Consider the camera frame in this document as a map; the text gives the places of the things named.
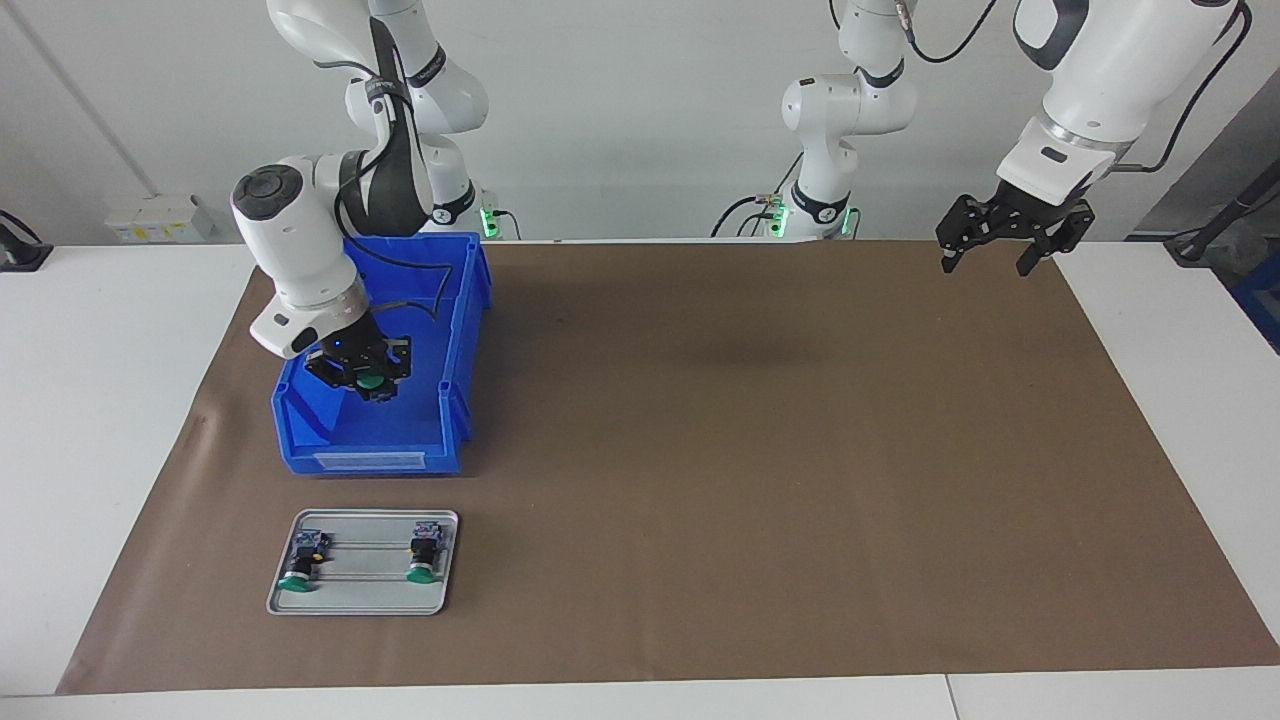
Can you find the black table clamp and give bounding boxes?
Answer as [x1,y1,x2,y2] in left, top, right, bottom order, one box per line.
[0,210,54,273]

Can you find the blue crate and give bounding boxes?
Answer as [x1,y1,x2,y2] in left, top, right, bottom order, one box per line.
[1230,255,1280,353]

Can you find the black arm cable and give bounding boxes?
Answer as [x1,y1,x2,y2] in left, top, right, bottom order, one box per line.
[335,15,451,321]
[900,0,1256,173]

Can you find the black base cable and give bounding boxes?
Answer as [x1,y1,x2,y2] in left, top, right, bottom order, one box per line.
[711,150,806,239]

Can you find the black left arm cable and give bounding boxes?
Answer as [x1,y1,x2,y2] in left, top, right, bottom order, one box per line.
[900,0,1256,173]

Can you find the blue plastic storage bin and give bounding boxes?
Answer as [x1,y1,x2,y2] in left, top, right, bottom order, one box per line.
[272,232,493,476]

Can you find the black stand pole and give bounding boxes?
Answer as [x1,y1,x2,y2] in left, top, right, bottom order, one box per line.
[1165,160,1280,267]

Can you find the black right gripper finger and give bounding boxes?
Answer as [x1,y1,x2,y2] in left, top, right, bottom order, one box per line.
[304,350,353,393]
[372,338,413,405]

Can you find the grey metal tray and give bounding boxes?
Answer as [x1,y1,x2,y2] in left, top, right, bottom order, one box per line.
[265,508,460,616]

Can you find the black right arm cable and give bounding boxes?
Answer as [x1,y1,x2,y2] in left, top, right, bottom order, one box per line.
[335,15,451,321]

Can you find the brown paper table mat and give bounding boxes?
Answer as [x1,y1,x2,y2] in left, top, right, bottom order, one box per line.
[55,238,1280,696]

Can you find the white socket box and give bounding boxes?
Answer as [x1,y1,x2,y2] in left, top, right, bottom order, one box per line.
[105,193,216,244]

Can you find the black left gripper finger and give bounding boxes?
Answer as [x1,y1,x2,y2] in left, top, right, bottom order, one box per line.
[936,195,996,274]
[1015,203,1096,278]

